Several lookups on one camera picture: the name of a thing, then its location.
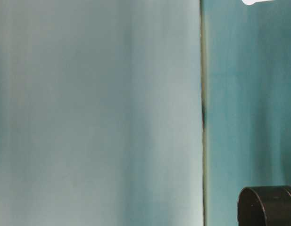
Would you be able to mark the white paper cup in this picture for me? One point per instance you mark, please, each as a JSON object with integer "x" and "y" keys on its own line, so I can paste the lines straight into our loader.
{"x": 251, "y": 2}

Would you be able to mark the blue-green table cloth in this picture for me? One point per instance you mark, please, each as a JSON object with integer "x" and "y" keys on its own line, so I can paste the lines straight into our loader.
{"x": 249, "y": 94}

